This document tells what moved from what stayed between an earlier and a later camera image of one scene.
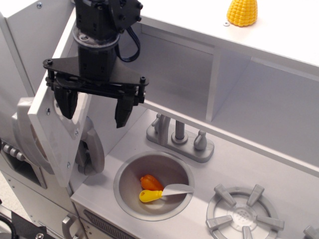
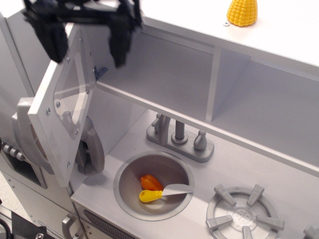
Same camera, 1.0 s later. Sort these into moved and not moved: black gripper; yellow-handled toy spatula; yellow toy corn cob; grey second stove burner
Moved: black gripper
Not moved: yellow toy corn cob; grey second stove burner; yellow-handled toy spatula
